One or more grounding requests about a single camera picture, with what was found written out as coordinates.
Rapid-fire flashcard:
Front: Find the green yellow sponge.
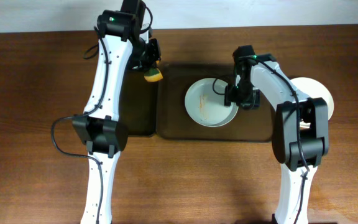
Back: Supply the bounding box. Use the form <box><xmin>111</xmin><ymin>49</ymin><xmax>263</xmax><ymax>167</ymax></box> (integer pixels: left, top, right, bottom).
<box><xmin>144</xmin><ymin>61</ymin><xmax>163</xmax><ymax>83</ymax></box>

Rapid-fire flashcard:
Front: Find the white plate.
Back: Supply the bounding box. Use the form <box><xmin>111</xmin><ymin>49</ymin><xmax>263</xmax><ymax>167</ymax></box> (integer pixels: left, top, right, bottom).
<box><xmin>185</xmin><ymin>78</ymin><xmax>239</xmax><ymax>128</ymax></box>
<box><xmin>291</xmin><ymin>77</ymin><xmax>334</xmax><ymax>119</ymax></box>

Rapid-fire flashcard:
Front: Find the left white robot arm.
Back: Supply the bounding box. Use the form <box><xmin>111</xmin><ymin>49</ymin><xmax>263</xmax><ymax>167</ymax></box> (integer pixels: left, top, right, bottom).
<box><xmin>72</xmin><ymin>7</ymin><xmax>162</xmax><ymax>223</ymax></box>

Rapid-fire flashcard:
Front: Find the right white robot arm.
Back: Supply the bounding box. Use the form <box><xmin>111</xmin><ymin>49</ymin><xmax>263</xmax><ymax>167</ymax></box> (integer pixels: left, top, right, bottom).
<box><xmin>224</xmin><ymin>48</ymin><xmax>329</xmax><ymax>223</ymax></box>

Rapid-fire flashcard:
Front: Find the right dark tray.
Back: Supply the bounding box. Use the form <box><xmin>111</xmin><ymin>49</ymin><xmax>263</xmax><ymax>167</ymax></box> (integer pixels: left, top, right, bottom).
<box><xmin>156</xmin><ymin>64</ymin><xmax>274</xmax><ymax>142</ymax></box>

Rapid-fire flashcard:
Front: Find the dark tray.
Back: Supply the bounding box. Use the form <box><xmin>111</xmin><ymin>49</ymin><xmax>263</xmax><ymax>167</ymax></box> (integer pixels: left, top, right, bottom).
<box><xmin>156</xmin><ymin>64</ymin><xmax>274</xmax><ymax>142</ymax></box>
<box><xmin>119</xmin><ymin>70</ymin><xmax>158</xmax><ymax>136</ymax></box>

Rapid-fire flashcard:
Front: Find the left dark tray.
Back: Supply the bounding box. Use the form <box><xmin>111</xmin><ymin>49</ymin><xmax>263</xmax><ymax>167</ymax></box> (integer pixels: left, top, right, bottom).
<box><xmin>119</xmin><ymin>70</ymin><xmax>158</xmax><ymax>136</ymax></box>

